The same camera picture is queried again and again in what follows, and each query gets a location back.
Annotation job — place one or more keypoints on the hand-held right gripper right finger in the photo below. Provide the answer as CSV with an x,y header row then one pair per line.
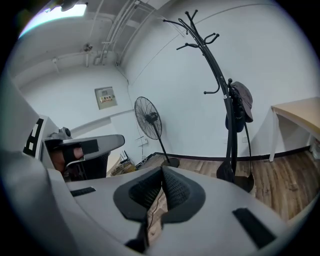
x,y
212,220

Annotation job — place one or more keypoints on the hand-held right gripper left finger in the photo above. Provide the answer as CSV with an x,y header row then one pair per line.
x,y
105,212

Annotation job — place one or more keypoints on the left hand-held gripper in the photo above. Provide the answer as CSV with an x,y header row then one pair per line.
x,y
33,137

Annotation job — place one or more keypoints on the person's left hand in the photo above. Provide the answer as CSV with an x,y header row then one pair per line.
x,y
78,153

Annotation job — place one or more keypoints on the black router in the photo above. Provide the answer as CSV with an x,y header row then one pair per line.
x,y
124,155

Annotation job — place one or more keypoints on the black hanging bag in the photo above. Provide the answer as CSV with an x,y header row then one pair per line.
x,y
237,125

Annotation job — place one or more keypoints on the bundle of white ceiling pipes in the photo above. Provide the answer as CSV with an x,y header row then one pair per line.
x,y
120,22

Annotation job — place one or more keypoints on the dark grey hat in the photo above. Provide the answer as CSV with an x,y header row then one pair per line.
x,y
243,100

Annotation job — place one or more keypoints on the black coat rack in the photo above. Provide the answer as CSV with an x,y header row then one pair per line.
x,y
216,67

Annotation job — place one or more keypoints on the wooden desk with white legs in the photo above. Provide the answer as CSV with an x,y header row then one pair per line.
x,y
300,111

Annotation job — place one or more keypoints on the grey wall trunking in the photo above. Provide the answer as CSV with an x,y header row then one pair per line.
x,y
100,123

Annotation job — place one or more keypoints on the white wall socket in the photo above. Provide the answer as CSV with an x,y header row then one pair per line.
x,y
244,139
141,141

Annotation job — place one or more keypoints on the grey wall electrical panel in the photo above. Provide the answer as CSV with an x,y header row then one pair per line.
x,y
106,98

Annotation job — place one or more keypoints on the black pedestal fan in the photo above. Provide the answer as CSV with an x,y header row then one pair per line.
x,y
147,117

